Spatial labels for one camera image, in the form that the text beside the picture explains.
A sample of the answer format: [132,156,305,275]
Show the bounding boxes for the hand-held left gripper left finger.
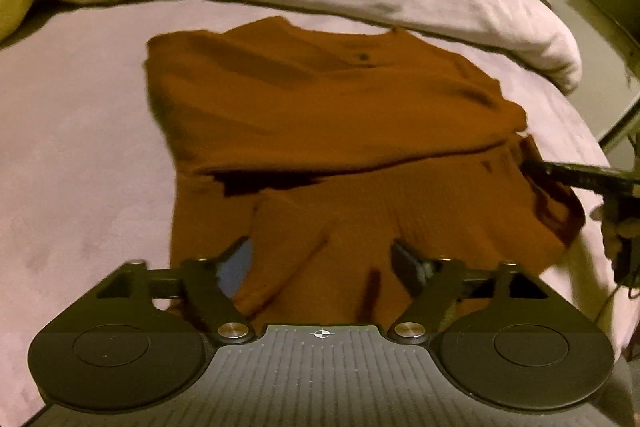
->
[95,237,257,344]

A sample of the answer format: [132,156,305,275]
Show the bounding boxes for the wooden nightstand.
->
[502,0,640,152]

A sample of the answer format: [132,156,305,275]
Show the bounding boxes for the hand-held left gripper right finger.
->
[389,238,548,345]

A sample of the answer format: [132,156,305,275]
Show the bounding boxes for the lilac bed sheet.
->
[0,0,623,410]

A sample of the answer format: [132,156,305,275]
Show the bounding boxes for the brown knit cardigan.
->
[142,16,587,325]

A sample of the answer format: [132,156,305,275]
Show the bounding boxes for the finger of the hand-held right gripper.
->
[521,161,640,198]

